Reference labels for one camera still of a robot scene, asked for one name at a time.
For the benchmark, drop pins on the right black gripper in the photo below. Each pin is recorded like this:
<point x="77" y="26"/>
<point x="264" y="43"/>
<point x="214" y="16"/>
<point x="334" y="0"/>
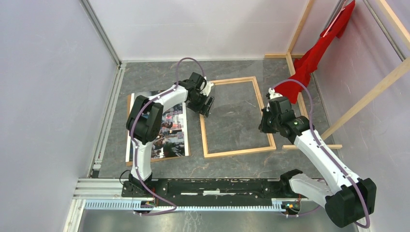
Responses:
<point x="263" y="126"/>

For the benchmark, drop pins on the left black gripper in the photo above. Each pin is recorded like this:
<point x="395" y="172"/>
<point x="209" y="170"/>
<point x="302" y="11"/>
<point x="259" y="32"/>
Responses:
<point x="197" y="109"/>

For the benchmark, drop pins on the wooden picture frame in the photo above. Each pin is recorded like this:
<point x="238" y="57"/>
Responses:
<point x="272" y="144"/>

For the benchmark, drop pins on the clear plastic sheet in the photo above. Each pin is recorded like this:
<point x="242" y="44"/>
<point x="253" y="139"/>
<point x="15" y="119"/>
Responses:
<point x="234" y="119"/>

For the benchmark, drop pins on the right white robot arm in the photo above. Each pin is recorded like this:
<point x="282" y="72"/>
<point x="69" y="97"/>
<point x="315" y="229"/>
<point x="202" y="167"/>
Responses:
<point x="344" y="195"/>

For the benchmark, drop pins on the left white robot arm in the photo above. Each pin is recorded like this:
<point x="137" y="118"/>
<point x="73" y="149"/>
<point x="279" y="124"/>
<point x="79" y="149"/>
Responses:
<point x="145" y="119"/>

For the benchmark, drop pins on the brown backing board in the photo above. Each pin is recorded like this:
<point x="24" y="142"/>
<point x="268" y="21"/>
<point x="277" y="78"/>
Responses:
<point x="128" y="105"/>

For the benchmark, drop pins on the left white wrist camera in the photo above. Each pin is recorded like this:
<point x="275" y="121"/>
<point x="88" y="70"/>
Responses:
<point x="207" y="88"/>

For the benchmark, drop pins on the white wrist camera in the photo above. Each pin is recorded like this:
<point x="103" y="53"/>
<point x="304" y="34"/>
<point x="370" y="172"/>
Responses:
<point x="272" y="94"/>
<point x="207" y="88"/>

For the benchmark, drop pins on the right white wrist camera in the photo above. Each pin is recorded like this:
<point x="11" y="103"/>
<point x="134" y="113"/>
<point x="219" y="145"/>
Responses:
<point x="272" y="94"/>

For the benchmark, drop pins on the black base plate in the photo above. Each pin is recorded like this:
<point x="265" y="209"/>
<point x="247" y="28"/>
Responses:
<point x="212" y="192"/>

